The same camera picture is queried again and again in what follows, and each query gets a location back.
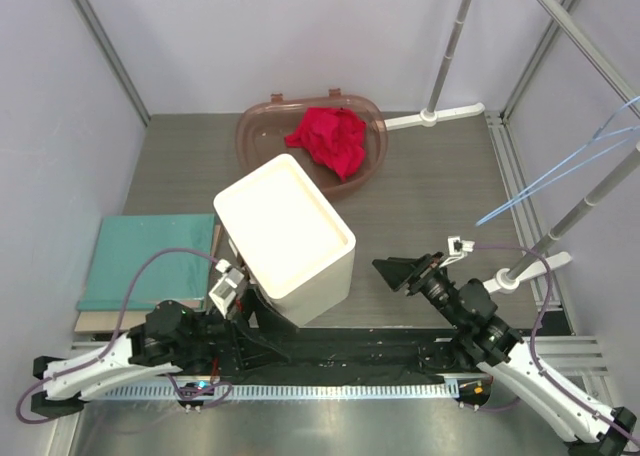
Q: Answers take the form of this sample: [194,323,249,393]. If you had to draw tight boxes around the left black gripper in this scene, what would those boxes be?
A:
[182,284,300,368]

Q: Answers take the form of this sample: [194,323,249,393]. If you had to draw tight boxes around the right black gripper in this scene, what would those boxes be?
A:
[372,252,464,329]

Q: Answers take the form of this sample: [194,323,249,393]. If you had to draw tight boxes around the red t shirt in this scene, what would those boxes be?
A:
[284,107,367,182]

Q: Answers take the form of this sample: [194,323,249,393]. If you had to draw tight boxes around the light blue wire hanger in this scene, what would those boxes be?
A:
[474,96,639,227]

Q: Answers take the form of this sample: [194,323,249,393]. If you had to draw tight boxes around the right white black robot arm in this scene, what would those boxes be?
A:
[372,253,639,455]

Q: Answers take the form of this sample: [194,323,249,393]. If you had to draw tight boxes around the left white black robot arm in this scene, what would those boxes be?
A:
[30,286,299,419]

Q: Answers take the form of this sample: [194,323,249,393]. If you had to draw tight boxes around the white plastic storage box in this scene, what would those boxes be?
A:
[213,154,356,326]

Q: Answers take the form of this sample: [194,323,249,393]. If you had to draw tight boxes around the metal clothes rack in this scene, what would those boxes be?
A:
[385,0,639,294]

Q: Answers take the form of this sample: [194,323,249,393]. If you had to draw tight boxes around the teal book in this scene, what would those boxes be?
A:
[76,213,215,312]

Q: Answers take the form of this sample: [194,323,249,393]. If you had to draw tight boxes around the beige board under book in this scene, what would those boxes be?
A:
[74,223,223,335]

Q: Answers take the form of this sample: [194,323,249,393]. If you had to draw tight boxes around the brown translucent plastic lid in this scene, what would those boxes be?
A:
[236,89,388,199]

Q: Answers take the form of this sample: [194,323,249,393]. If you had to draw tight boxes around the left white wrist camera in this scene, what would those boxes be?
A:
[208,259,249,319]

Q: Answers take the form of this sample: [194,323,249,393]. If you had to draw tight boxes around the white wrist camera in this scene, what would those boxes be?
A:
[438,236,475,268]
[208,259,249,319]

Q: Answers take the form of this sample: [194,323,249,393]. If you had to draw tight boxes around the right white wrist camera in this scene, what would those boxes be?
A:
[438,236,475,268]

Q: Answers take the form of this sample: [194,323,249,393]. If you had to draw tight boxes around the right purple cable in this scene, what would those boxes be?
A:
[469,243,640,442]

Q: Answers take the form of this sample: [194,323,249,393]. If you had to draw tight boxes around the purple cable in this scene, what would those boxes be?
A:
[15,248,236,425]
[469,243,640,442]

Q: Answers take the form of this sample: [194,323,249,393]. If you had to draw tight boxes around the white slotted cable duct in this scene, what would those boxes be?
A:
[99,380,459,402]

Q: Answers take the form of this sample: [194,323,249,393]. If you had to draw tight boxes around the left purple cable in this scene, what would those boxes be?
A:
[15,248,236,425]

